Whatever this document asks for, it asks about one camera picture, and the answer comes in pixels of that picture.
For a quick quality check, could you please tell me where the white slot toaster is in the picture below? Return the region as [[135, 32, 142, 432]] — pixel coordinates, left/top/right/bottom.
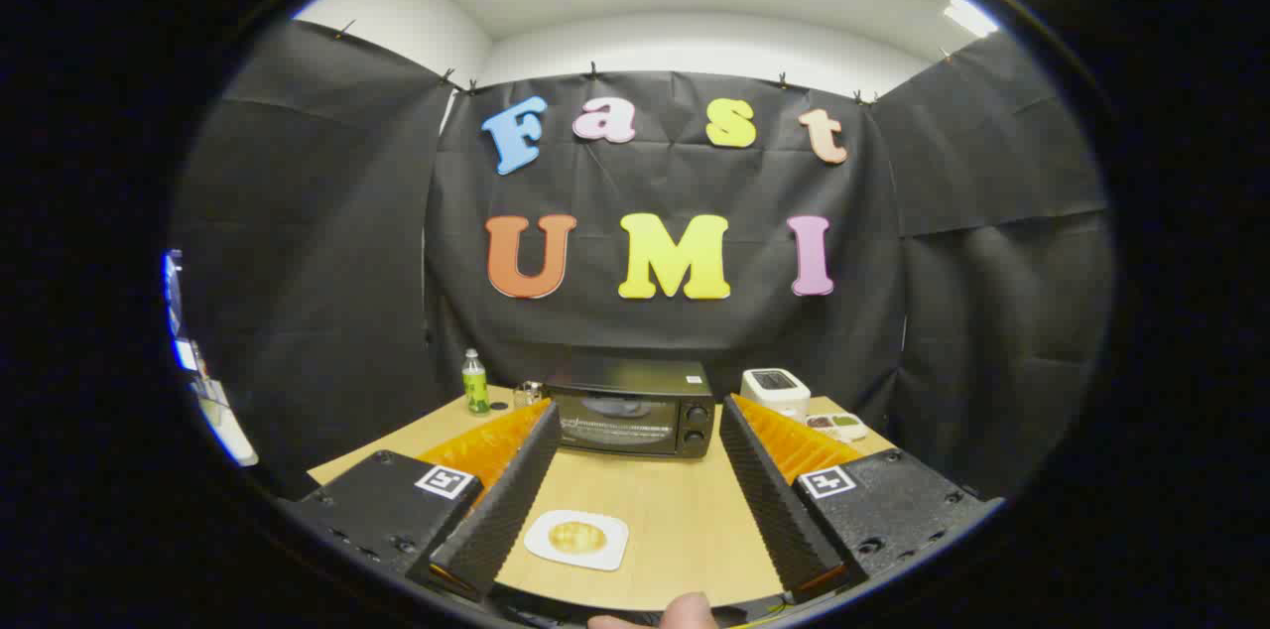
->
[[740, 368, 812, 422]]

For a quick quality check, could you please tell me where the black backdrop cloth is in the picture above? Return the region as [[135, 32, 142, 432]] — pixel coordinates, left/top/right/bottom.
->
[[169, 19, 1117, 501]]

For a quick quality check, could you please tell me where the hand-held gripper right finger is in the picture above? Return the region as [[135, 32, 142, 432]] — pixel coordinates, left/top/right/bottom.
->
[[719, 394, 1003, 605]]

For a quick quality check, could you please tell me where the green label drink bottle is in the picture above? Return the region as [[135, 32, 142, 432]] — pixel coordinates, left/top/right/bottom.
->
[[462, 348, 491, 416]]

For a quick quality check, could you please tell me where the white plate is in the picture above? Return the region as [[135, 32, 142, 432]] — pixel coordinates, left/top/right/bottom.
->
[[523, 509, 631, 572]]

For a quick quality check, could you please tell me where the small ceiling light panel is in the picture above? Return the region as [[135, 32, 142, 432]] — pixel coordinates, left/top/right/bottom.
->
[[943, 0, 1000, 40]]

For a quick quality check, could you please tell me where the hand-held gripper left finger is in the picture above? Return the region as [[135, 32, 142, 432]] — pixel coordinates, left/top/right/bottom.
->
[[283, 399, 564, 602]]

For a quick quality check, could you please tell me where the white and blue object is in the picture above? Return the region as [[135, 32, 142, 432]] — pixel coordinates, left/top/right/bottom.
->
[[164, 250, 259, 466]]

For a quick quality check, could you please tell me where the white divided condiment dish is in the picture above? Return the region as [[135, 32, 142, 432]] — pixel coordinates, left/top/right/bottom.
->
[[806, 413, 869, 441]]

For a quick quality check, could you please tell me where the black toaster oven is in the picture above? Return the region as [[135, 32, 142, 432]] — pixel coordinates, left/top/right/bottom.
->
[[544, 356, 717, 459]]

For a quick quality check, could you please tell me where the golden bread roll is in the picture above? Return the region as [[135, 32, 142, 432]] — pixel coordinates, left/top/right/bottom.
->
[[548, 522, 608, 555]]

